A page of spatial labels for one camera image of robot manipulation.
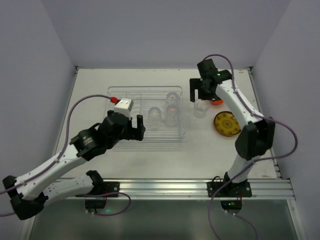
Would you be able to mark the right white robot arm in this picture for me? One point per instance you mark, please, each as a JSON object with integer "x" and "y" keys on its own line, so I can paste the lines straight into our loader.
{"x": 256, "y": 132}

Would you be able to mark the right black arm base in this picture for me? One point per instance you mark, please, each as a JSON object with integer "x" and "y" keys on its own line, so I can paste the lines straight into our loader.
{"x": 235, "y": 192}

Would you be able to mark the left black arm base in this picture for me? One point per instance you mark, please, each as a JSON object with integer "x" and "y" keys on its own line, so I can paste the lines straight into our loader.
{"x": 100, "y": 187}

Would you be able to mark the orange bowl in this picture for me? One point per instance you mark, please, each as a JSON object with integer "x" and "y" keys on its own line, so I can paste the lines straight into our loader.
{"x": 216, "y": 102}

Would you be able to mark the clear plastic rack tray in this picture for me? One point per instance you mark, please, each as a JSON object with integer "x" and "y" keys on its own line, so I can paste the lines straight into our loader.
{"x": 175, "y": 130}

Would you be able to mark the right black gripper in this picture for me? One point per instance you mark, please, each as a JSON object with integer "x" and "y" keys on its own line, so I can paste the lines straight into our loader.
{"x": 196, "y": 83}

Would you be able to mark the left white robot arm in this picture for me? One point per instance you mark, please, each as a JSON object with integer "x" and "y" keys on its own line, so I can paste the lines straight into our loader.
{"x": 30, "y": 193}

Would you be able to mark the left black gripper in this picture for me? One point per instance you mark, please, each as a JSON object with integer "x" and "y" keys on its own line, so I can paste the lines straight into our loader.
{"x": 133, "y": 131}

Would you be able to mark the olive brown plate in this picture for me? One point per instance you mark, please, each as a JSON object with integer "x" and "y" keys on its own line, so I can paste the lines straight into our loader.
{"x": 225, "y": 121}

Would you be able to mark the aluminium mounting rail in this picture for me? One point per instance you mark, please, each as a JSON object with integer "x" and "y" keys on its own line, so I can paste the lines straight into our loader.
{"x": 166, "y": 189}

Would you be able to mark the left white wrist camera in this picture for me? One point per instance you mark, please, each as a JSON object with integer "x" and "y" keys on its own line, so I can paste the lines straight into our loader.
{"x": 124, "y": 107}

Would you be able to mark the clear glass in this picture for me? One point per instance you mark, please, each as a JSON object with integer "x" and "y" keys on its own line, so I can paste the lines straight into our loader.
{"x": 172, "y": 98}
{"x": 154, "y": 118}
{"x": 200, "y": 108}
{"x": 172, "y": 115}

